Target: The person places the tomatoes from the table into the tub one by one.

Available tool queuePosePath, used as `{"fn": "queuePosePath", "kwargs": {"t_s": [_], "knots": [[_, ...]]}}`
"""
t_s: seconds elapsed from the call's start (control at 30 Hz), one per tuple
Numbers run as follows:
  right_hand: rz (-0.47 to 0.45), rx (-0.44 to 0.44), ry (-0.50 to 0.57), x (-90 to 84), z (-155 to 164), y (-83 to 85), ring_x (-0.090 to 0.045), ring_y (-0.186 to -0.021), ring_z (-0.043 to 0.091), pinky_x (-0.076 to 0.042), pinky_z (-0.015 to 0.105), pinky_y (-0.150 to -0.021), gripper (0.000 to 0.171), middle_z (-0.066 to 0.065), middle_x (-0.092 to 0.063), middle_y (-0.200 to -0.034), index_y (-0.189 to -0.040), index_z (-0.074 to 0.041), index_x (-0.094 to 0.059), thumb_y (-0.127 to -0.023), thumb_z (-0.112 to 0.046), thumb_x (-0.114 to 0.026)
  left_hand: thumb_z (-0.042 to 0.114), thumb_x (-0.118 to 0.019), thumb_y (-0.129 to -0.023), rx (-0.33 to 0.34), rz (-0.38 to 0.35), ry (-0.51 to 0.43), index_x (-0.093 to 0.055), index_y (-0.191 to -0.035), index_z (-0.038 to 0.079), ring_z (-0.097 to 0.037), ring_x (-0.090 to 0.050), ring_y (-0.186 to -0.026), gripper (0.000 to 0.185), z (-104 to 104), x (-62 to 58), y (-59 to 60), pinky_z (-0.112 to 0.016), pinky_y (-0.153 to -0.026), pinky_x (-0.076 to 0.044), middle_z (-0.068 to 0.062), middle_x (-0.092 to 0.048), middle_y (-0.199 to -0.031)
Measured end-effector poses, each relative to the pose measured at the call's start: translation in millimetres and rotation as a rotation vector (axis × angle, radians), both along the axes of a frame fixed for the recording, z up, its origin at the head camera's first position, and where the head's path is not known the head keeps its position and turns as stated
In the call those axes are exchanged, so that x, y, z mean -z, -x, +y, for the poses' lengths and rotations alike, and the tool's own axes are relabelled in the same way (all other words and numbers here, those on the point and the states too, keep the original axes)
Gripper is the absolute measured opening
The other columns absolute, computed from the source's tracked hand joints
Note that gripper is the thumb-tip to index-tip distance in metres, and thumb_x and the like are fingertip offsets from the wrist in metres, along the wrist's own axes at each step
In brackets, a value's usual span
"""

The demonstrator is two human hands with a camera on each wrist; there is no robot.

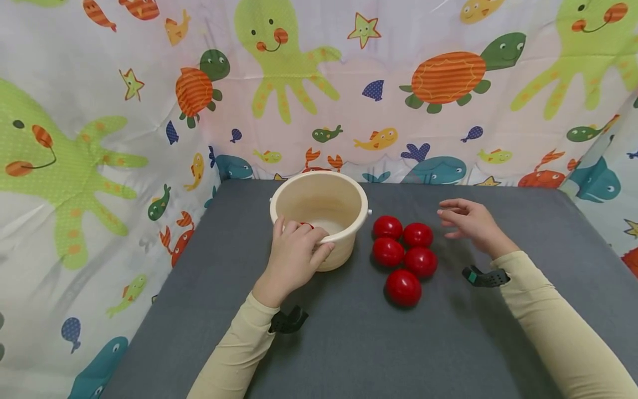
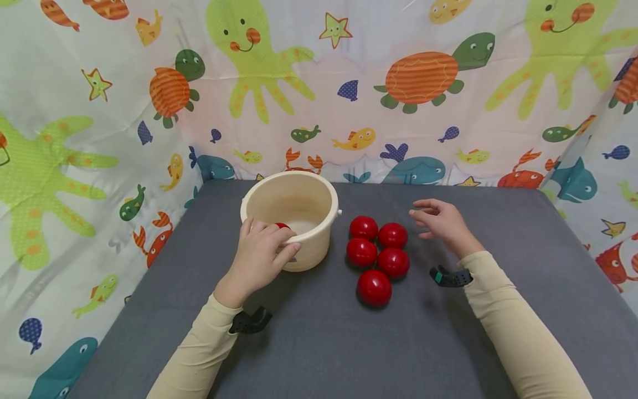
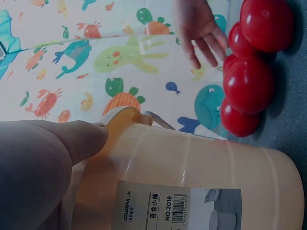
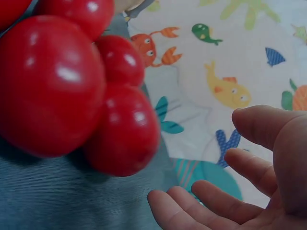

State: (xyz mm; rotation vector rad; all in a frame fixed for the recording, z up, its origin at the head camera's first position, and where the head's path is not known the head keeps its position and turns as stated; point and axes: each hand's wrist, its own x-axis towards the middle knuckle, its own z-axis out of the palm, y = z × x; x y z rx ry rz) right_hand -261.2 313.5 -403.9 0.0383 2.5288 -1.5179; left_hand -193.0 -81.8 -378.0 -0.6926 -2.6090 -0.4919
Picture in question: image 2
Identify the person's right hand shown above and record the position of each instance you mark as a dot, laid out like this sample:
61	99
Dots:
448	224

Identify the red ball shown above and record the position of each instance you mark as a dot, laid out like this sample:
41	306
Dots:
393	262
364	228
393	235
282	225
374	288
361	252

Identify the person's left thumb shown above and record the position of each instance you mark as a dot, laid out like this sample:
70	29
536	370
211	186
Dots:
288	255

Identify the black wrist band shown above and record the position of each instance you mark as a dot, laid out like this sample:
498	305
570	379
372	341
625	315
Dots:
451	277
249	321

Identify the cream plastic bucket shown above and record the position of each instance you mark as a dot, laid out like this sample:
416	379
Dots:
311	244

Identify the person's left hand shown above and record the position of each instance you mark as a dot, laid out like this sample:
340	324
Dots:
254	260

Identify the person's right forearm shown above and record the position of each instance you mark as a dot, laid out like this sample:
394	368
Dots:
518	332

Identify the person's left fingers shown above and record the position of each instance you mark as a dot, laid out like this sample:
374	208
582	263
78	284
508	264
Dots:
251	226

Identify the person's right fingers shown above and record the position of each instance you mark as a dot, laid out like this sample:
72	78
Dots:
428	203

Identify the person's left index finger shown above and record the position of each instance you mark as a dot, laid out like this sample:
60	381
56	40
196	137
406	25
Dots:
281	235

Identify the person's left forearm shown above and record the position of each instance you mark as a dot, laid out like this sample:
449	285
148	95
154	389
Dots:
199	354

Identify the person's right index finger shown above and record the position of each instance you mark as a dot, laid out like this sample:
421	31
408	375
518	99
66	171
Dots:
421	214

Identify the person's right thumb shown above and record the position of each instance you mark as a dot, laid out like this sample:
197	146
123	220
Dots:
427	233

